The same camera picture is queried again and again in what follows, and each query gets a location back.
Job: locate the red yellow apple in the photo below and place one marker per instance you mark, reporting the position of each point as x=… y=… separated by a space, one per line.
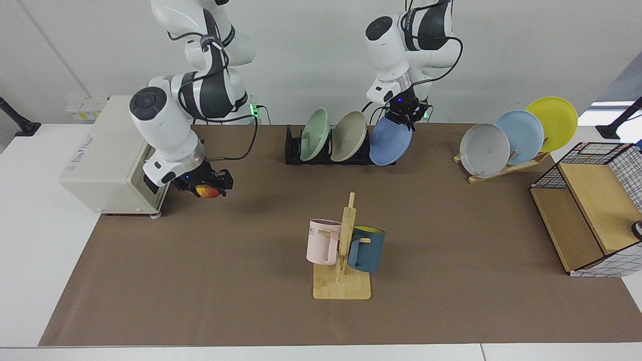
x=208 y=192

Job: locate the beige plate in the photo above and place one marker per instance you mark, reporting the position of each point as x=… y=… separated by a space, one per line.
x=349 y=136

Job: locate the grey plate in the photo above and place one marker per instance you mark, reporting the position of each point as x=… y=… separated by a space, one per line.
x=484 y=150

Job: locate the black dish rack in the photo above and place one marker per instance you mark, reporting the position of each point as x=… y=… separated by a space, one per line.
x=293 y=150

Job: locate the pale green plate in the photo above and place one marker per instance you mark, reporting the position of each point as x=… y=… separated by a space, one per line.
x=315 y=134

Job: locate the wooden plate rack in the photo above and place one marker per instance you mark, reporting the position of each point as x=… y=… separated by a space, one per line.
x=501 y=170

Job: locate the light blue plate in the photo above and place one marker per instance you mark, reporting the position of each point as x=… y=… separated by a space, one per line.
x=524 y=135

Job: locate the yellow plate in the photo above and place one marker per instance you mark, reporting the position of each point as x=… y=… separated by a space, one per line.
x=554 y=120

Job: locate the pale toaster oven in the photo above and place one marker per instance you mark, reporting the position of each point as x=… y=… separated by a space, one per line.
x=95 y=165

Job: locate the pink cup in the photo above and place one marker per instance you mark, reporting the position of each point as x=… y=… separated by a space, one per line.
x=320 y=245

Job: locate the dark blue cup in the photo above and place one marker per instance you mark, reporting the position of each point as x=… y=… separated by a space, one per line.
x=368 y=253

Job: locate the brown table cloth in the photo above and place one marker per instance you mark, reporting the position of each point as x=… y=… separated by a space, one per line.
x=451 y=260

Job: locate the wooden cup stand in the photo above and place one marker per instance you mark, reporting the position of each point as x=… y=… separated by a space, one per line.
x=346 y=288

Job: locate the small dark round object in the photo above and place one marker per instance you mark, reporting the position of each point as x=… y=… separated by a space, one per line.
x=638 y=229

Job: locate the white wall socket box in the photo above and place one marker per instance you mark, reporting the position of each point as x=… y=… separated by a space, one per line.
x=83 y=110

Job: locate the black mount stand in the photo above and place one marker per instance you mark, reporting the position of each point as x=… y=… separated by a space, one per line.
x=609 y=131
x=22 y=126

